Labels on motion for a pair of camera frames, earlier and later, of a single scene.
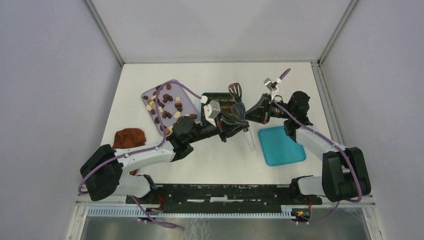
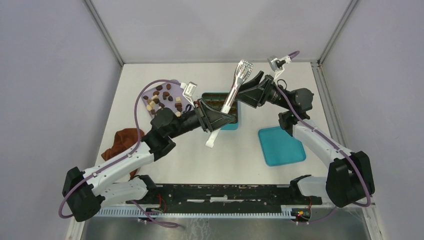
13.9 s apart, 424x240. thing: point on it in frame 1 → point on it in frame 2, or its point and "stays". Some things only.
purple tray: [174, 102] stays
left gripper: [225, 127] → [210, 118]
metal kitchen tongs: [238, 112] → [243, 69]
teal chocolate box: [224, 99] stays
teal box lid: [278, 148] stays
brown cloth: [129, 137] stays
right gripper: [261, 111] → [254, 93]
